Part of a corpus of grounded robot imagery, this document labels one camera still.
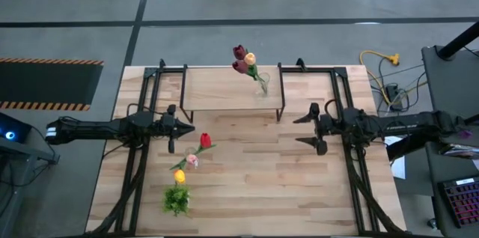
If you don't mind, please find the wooden shelf with black legs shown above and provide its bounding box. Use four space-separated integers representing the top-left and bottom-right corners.
179 63 286 123

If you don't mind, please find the small green artificial plant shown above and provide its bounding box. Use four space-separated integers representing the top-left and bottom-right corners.
162 183 192 217

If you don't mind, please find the black pole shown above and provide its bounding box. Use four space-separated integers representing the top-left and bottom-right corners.
436 20 479 61

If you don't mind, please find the dark maroon artificial tulip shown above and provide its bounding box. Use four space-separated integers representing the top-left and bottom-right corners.
231 60 267 95
233 44 263 82

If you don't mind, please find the black cable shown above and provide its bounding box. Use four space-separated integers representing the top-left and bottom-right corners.
368 56 427 114

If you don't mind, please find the backlit black keyboard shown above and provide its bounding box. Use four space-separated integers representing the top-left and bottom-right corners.
437 176 479 229

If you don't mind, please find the short glass vase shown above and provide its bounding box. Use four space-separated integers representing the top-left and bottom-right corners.
184 146 201 168

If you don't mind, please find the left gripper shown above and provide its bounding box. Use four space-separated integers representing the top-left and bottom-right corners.
158 104 195 153

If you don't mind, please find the black hazard-striped floor mat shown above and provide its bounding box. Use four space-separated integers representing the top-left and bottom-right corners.
0 57 105 112

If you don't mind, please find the grey side table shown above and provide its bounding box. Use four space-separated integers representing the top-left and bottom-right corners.
0 138 61 238

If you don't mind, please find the black computer with blue light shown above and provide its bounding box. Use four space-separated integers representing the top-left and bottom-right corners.
0 112 33 144

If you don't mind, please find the cream artificial tulip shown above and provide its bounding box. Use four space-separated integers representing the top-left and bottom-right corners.
243 52 265 84

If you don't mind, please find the red artificial tulip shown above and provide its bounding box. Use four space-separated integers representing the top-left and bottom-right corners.
189 132 217 156

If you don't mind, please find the white paper sheet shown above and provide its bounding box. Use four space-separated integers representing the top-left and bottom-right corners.
385 135 407 180

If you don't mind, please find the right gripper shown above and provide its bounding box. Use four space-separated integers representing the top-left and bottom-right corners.
293 102 335 156

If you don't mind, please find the orange yellow artificial tulip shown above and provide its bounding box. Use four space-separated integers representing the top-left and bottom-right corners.
173 162 188 186

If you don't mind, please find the dark red flower bunch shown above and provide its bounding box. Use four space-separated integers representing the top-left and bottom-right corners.
255 71 272 98

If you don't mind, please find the dark grey desk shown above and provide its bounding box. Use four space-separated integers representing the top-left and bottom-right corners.
424 142 479 238

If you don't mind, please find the yellow extension cord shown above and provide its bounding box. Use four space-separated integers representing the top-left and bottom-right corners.
359 49 430 106

